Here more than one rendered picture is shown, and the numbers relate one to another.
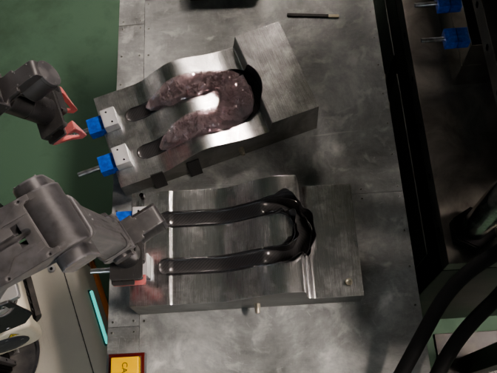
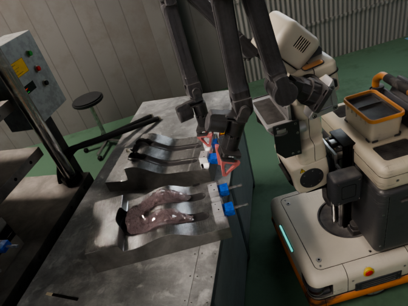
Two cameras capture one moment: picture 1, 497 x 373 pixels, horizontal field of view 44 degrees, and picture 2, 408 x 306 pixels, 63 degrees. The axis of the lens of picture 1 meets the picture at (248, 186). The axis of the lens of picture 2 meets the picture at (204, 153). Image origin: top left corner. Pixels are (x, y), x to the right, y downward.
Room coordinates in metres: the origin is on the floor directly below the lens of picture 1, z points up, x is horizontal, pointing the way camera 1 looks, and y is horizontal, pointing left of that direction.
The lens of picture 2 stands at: (1.61, 0.53, 1.73)
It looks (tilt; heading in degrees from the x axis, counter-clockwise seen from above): 35 degrees down; 194
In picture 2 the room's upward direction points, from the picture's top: 17 degrees counter-clockwise
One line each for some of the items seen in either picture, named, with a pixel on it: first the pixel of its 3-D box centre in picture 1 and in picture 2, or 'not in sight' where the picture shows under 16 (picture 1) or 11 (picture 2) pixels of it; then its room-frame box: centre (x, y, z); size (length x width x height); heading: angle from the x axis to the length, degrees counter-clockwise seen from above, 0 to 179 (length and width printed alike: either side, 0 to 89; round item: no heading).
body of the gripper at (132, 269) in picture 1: (123, 251); (203, 120); (0.37, 0.26, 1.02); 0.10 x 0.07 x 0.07; 175
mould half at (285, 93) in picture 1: (203, 107); (159, 218); (0.76, 0.08, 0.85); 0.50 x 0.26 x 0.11; 102
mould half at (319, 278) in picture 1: (244, 243); (162, 158); (0.40, 0.03, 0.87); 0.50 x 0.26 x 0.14; 85
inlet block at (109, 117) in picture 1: (93, 128); (231, 208); (0.75, 0.35, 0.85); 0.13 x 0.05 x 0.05; 102
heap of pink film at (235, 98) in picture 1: (200, 101); (156, 209); (0.75, 0.08, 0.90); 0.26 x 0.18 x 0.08; 102
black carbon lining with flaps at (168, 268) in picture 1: (235, 232); (161, 151); (0.41, 0.04, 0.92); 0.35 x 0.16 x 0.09; 85
